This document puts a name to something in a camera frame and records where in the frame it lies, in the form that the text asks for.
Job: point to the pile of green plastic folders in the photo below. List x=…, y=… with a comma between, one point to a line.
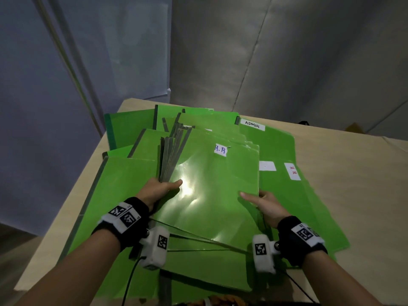
x=124, y=187

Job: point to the person's left forearm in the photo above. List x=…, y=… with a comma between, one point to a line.
x=79, y=270

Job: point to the person's right thumb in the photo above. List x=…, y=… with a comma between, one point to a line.
x=250, y=198

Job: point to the person's left hand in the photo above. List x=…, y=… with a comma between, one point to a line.
x=153, y=192

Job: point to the person's right forearm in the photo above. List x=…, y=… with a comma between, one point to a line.
x=338, y=283

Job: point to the person's right hand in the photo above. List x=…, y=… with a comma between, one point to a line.
x=271, y=208

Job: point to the person's left thumb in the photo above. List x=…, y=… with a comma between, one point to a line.
x=171, y=185

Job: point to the small dark object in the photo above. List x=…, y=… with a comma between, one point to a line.
x=303, y=123

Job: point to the thin slanted pole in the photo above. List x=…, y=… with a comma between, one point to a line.
x=68, y=66

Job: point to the green file folder blue-lettered label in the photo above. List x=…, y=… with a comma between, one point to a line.
x=210, y=187

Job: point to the white wrist camera with marker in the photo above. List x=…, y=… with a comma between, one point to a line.
x=156, y=248
x=264, y=253

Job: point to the brown cardboard piece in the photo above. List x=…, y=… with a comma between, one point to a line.
x=354, y=127

